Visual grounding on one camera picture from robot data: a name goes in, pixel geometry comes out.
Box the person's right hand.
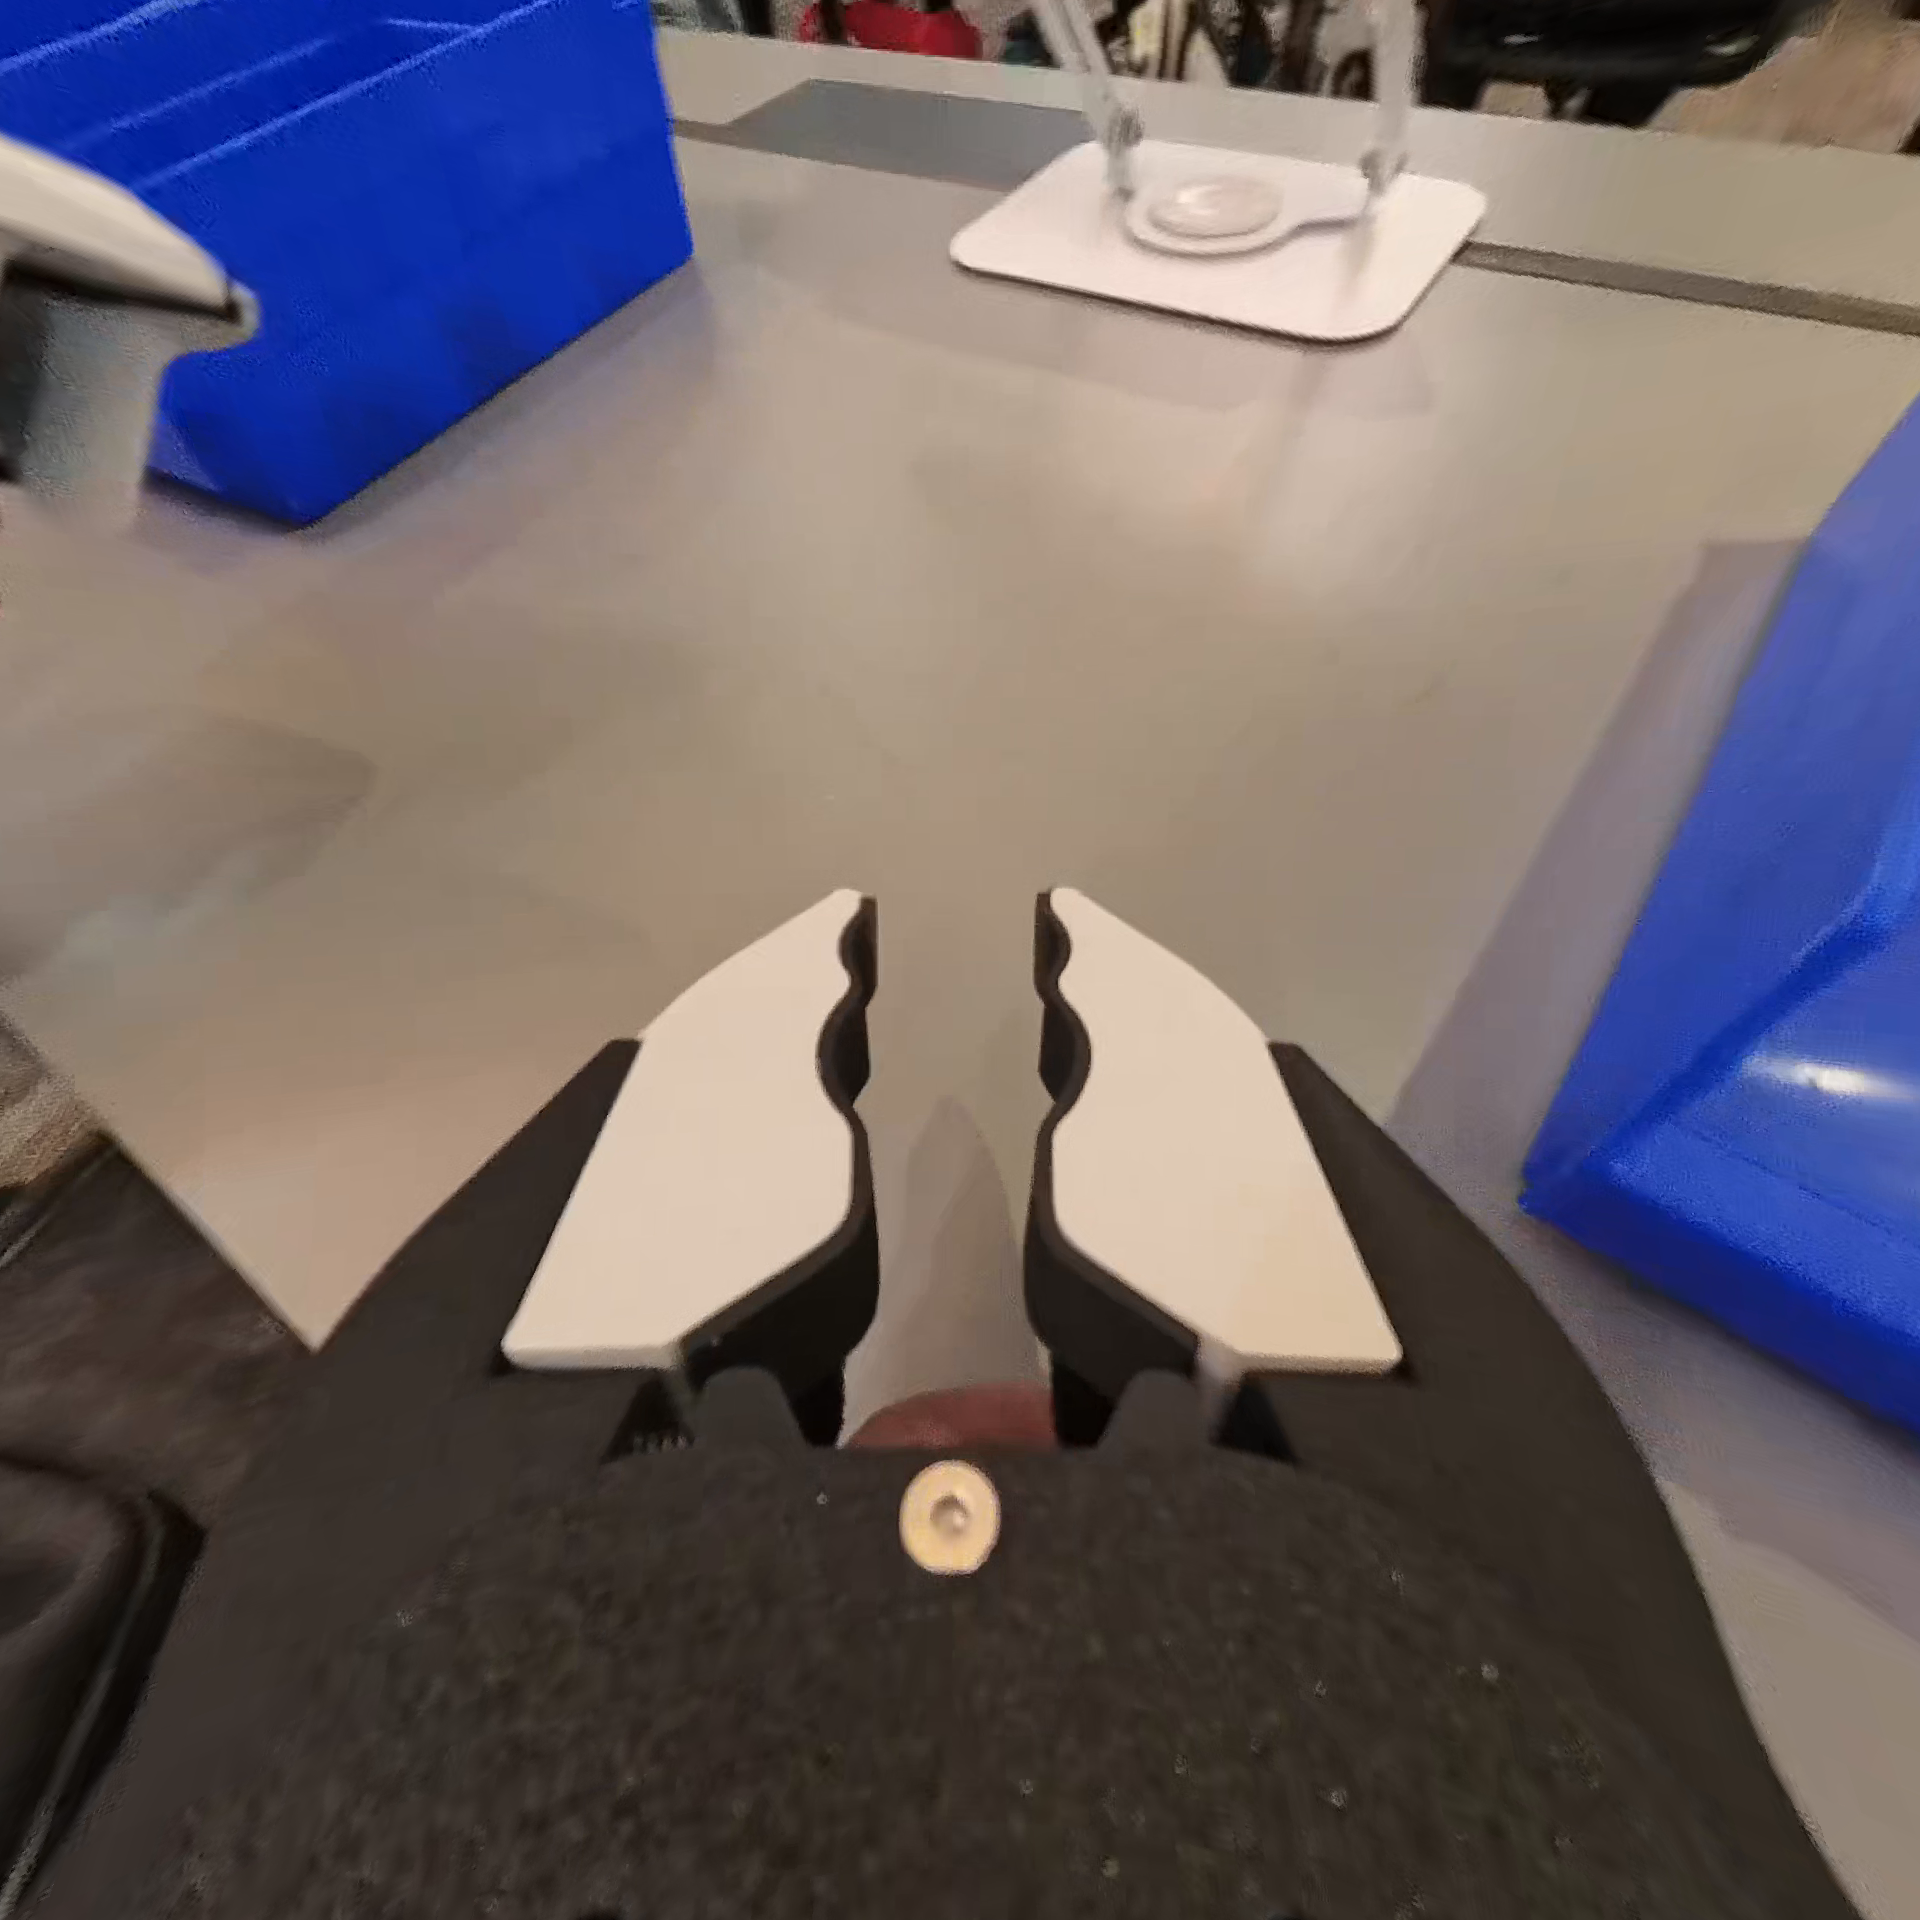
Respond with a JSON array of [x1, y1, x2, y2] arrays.
[[855, 1384, 1059, 1454]]

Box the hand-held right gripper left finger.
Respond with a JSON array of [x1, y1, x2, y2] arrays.
[[498, 888, 883, 1450]]

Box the red bag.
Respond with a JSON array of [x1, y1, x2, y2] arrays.
[[796, 0, 984, 63]]

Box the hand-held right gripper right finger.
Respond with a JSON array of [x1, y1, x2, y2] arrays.
[[1024, 888, 1408, 1450]]

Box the blue plastic bin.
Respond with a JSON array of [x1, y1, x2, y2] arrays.
[[0, 0, 696, 528], [1517, 399, 1920, 1433]]

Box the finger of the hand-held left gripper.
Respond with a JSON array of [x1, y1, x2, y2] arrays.
[[0, 136, 260, 506]]

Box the grey desk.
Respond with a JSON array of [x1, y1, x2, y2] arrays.
[[0, 30, 1920, 1920]]

